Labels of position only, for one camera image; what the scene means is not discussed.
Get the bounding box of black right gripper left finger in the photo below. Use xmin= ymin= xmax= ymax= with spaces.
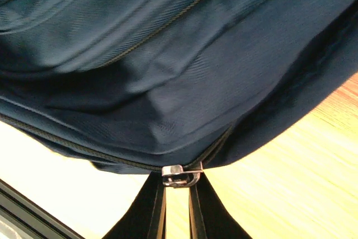
xmin=103 ymin=172 xmax=166 ymax=239

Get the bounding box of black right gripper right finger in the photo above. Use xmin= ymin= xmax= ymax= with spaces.
xmin=189 ymin=173 xmax=251 ymax=239

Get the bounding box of navy blue student backpack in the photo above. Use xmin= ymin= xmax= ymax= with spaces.
xmin=1 ymin=0 xmax=357 ymax=183

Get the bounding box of black aluminium frame rail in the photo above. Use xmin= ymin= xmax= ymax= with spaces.
xmin=1 ymin=180 xmax=82 ymax=238

